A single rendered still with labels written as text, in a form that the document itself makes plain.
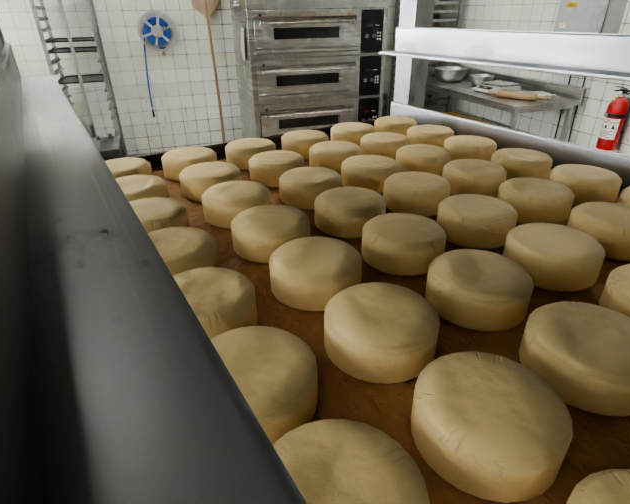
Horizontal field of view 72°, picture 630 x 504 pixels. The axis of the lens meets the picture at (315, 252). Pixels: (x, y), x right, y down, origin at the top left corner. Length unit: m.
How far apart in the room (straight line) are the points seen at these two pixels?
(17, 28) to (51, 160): 5.67
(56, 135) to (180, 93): 5.55
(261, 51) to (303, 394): 4.62
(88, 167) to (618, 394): 0.20
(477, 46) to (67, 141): 0.42
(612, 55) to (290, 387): 0.38
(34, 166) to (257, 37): 4.61
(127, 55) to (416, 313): 5.60
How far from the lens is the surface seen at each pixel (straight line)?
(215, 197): 0.32
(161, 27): 5.67
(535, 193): 0.34
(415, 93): 0.62
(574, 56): 0.47
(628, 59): 0.45
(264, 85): 4.83
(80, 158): 0.19
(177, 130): 5.85
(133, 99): 5.78
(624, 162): 0.45
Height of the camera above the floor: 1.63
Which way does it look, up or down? 29 degrees down
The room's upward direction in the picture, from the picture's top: 1 degrees counter-clockwise
